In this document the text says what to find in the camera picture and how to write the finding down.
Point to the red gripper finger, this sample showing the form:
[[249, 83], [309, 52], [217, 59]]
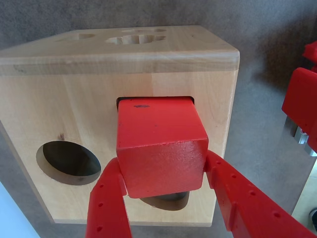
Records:
[[106, 210], [252, 210]]

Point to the red wooden cube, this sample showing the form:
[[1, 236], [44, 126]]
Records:
[[161, 148]]

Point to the red robot arm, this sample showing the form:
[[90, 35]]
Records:
[[299, 104]]

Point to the wooden shape sorter box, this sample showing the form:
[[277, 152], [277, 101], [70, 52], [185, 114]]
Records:
[[74, 104]]

